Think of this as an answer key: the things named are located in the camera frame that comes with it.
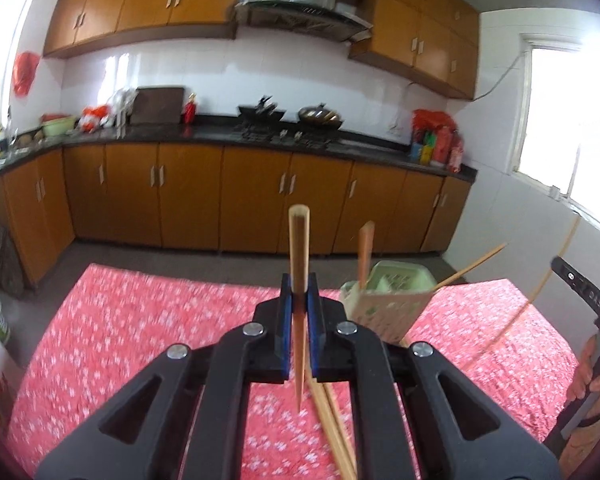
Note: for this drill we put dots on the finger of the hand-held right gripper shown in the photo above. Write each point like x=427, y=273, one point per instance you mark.
x=582, y=287

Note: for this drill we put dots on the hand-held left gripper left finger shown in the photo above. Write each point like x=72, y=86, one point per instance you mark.
x=287, y=340

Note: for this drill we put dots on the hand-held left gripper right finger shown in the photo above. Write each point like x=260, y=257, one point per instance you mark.
x=313, y=340

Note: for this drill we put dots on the wooden chopstick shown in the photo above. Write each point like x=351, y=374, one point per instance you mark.
x=341, y=430
x=520, y=312
x=330, y=435
x=299, y=240
x=366, y=250
x=472, y=264

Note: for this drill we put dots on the perforated plastic chopstick holder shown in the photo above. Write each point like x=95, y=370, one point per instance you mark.
x=385, y=315

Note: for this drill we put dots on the person's right hand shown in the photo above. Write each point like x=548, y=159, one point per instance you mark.
x=580, y=375

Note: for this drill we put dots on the red floral tablecloth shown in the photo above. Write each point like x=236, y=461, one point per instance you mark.
x=130, y=335

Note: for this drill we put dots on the large bright window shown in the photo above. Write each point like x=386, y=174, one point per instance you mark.
x=570, y=120

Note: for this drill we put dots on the wooden base cabinets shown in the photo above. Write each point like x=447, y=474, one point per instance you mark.
x=190, y=195

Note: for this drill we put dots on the black kitchen countertop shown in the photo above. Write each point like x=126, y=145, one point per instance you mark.
x=370, y=147

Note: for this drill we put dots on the black gas stove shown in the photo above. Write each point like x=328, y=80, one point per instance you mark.
x=280, y=135

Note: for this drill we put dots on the red bag of packets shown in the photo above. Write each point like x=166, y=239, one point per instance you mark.
x=437, y=140

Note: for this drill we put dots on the dark wok with lid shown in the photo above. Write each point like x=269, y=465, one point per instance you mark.
x=321, y=116

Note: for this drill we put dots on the black cooking pot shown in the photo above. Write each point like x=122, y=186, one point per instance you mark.
x=260, y=112

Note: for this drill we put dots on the small red bottle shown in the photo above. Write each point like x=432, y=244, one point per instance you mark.
x=189, y=110

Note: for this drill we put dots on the brown cutting board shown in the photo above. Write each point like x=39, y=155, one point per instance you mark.
x=157, y=105

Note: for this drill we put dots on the red and white bag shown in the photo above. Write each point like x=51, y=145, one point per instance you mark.
x=94, y=119

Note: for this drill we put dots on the green plastic basin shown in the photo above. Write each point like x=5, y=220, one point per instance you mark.
x=57, y=126

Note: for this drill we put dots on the steel range hood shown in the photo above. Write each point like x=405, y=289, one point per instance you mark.
x=305, y=7

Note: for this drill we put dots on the red hanging plastic bag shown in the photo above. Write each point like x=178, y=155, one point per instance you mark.
x=25, y=72

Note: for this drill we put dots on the small kitchen window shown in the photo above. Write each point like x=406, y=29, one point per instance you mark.
x=5, y=45

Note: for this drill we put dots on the wooden wall cabinet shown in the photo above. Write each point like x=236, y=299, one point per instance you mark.
x=145, y=0
x=430, y=25

